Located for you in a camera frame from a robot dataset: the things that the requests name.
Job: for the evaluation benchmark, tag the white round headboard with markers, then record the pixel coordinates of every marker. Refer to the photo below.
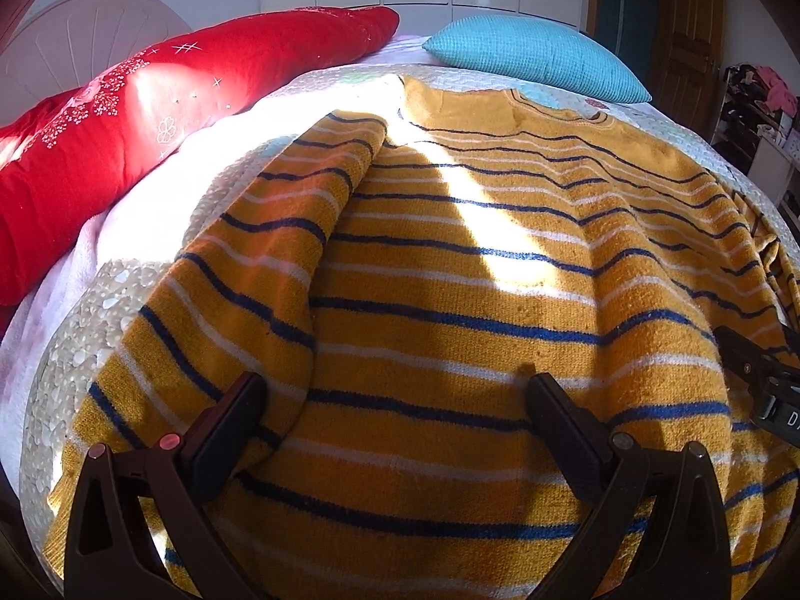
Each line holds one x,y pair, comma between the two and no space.
69,42

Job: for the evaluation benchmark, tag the cluttered shelf unit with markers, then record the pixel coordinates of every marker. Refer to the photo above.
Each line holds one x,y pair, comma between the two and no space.
761,145

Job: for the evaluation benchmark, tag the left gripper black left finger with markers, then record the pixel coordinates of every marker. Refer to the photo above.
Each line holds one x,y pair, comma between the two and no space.
110,553

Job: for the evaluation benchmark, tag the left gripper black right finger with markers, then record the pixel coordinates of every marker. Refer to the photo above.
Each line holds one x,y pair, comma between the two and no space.
684,552

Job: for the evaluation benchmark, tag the turquoise knit pillow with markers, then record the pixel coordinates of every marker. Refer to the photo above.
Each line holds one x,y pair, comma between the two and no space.
540,51

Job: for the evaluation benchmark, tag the yellow striped knit sweater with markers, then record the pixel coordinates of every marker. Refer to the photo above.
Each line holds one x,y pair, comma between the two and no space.
475,324

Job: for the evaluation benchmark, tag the long red embroidered pillow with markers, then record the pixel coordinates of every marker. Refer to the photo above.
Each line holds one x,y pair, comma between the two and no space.
74,154

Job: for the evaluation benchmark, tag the patchwork heart quilt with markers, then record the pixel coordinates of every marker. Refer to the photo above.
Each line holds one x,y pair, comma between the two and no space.
125,299

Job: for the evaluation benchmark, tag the brown wooden door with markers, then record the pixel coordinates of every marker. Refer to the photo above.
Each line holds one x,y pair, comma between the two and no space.
686,58

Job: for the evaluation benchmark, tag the pink clothes pile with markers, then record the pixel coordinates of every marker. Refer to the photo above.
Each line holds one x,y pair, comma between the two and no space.
778,95

